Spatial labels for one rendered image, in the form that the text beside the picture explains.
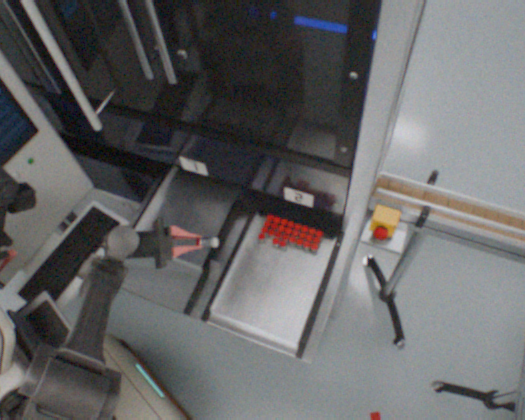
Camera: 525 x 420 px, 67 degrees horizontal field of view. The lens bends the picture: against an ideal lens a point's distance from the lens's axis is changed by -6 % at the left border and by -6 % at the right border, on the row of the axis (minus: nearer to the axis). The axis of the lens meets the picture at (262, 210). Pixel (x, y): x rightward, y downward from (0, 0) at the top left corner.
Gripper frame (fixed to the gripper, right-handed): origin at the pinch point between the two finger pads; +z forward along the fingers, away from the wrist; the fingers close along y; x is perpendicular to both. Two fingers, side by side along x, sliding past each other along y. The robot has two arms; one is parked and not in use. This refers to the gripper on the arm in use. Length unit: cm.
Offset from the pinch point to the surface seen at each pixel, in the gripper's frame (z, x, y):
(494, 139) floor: 214, 63, 64
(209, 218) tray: 16.1, 38.5, 13.0
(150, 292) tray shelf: -3.9, 40.3, -8.8
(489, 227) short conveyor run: 87, -9, -2
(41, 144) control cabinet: -35, 46, 39
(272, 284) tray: 28.3, 23.1, -10.2
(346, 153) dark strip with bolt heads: 32.9, -14.1, 16.9
